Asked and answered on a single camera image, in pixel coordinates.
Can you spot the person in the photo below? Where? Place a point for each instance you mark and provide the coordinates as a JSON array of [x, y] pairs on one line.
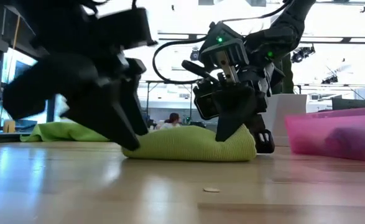
[[173, 121]]

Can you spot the yellow microfiber towel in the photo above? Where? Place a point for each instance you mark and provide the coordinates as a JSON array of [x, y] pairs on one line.
[[308, 143]]

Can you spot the black metal table frame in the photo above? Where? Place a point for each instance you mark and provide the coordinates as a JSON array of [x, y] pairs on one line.
[[5, 137]]

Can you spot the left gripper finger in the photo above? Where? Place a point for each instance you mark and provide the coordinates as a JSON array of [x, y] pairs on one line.
[[134, 93], [76, 90]]

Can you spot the small tan chip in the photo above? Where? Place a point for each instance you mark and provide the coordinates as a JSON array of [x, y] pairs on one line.
[[211, 189]]

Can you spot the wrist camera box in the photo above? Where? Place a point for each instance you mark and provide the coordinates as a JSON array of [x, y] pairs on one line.
[[129, 26], [205, 104]]

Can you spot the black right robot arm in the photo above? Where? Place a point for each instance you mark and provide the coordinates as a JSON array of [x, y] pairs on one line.
[[278, 31]]

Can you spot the black round ceiling lamp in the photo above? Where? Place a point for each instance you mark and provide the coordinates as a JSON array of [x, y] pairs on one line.
[[195, 55]]

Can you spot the black ceiling spotlights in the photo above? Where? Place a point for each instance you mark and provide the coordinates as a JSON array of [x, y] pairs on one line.
[[300, 54]]

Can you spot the black background gantry frame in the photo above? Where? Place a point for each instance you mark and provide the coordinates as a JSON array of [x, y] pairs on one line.
[[147, 99]]

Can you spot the white hexagonal plant pot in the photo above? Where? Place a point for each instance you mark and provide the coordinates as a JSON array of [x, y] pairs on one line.
[[288, 115]]

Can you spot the brown cardboard box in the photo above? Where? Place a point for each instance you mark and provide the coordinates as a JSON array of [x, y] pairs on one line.
[[9, 126]]

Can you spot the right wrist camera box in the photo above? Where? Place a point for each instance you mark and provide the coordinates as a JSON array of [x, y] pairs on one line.
[[205, 104]]

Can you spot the teal microfiber towel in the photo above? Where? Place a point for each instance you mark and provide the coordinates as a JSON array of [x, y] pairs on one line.
[[340, 140]]

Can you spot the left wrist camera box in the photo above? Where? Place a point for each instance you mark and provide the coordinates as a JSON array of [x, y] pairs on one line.
[[129, 26]]

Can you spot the dark flat screen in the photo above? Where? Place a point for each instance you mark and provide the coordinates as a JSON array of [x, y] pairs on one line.
[[348, 104]]

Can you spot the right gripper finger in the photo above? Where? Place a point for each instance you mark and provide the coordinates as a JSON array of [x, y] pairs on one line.
[[263, 140], [235, 115]]

